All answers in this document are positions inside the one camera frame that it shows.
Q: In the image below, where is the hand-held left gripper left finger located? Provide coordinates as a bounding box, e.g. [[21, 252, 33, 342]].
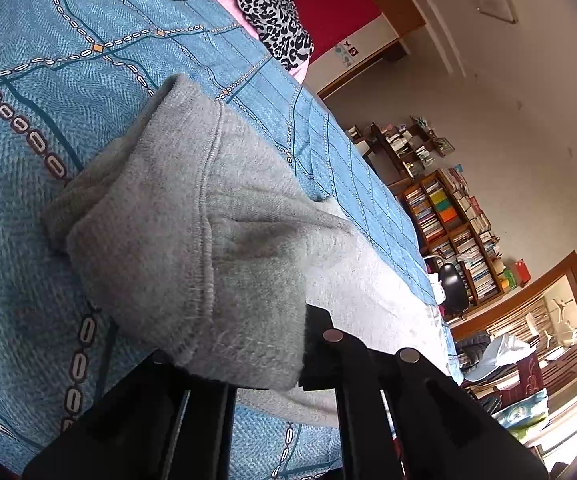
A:
[[22, 350, 238, 480]]

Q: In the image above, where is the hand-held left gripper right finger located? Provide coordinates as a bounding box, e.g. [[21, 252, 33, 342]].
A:
[[297, 305, 550, 480]]

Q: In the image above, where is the grey sweatshirt garment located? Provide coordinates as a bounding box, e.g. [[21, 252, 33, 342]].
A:
[[42, 74, 464, 428]]

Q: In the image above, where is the black chair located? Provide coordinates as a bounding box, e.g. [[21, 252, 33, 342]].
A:
[[438, 262, 469, 316]]

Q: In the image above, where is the wooden bookshelf with books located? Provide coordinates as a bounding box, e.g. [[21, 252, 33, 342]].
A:
[[401, 167, 506, 308]]

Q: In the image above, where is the light blue cloth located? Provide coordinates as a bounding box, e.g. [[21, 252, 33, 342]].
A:
[[467, 335, 534, 382]]

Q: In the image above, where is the blue green cushion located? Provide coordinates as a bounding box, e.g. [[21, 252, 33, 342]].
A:
[[493, 389, 549, 442]]

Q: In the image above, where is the wooden desk with hutch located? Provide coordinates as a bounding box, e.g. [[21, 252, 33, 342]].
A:
[[348, 120, 456, 191]]

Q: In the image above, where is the leopard print cloth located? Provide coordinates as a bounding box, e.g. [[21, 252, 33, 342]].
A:
[[186, 0, 315, 73]]

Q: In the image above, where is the red wardrobe door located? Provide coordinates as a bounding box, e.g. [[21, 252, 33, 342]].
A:
[[263, 0, 384, 66]]

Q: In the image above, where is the wooden window frame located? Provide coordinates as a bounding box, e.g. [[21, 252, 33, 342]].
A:
[[451, 251, 577, 396]]

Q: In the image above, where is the blue chain-patterned bed cover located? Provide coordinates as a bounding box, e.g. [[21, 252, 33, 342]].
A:
[[0, 0, 464, 480]]

